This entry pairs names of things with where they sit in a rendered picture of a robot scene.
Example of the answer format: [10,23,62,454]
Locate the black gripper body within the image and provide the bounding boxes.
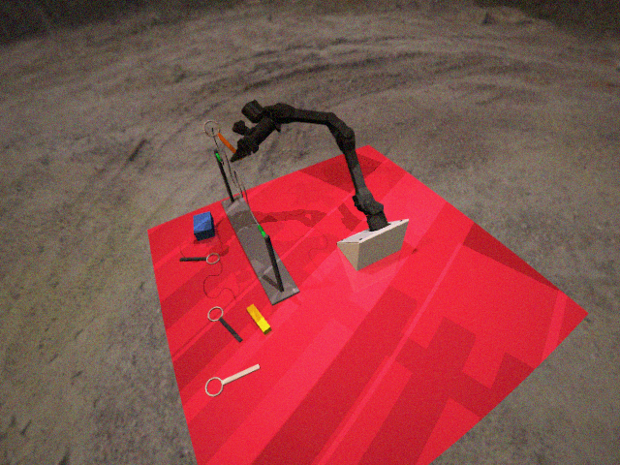
[239,126,267,153]

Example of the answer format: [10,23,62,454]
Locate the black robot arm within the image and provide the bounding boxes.
[232,100,391,232]

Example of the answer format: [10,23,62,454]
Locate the blue block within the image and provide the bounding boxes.
[193,211,216,241]

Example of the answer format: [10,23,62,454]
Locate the grey loop with beige handle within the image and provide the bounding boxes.
[205,364,261,397]

